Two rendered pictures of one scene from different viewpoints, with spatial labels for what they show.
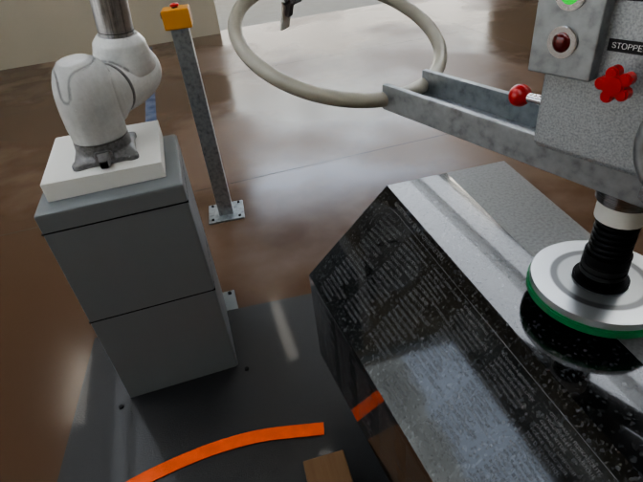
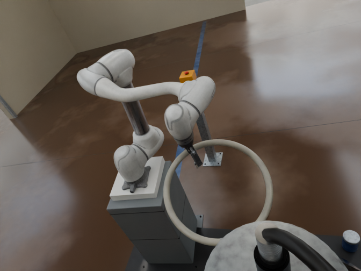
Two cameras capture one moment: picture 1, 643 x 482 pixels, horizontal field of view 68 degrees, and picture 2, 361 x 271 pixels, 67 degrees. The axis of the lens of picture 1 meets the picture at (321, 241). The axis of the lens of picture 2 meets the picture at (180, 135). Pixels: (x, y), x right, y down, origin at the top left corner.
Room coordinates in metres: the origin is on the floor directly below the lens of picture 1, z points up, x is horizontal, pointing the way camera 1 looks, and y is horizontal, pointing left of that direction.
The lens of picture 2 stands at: (0.42, -0.49, 2.12)
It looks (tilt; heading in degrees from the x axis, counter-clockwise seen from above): 37 degrees down; 34
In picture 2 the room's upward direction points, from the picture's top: 21 degrees counter-clockwise
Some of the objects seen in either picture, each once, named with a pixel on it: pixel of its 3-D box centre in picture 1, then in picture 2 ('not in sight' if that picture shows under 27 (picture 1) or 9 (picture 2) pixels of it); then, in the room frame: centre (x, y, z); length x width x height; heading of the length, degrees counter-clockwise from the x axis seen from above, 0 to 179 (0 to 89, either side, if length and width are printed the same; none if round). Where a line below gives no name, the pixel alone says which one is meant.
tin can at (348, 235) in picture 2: not in sight; (350, 241); (1.59, -0.73, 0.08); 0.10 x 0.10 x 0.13
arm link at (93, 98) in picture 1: (89, 97); (128, 161); (1.36, 0.60, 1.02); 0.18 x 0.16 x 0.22; 161
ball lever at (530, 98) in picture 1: (533, 98); not in sight; (0.64, -0.32, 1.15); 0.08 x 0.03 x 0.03; 33
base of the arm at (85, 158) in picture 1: (103, 146); (135, 178); (1.34, 0.60, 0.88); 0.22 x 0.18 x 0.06; 16
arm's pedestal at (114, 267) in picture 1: (152, 270); (158, 215); (1.36, 0.61, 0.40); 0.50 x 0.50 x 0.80; 13
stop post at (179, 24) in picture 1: (204, 122); (201, 121); (2.35, 0.52, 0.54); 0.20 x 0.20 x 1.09; 7
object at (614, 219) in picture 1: (623, 207); not in sight; (0.57, -0.45, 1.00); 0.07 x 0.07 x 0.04
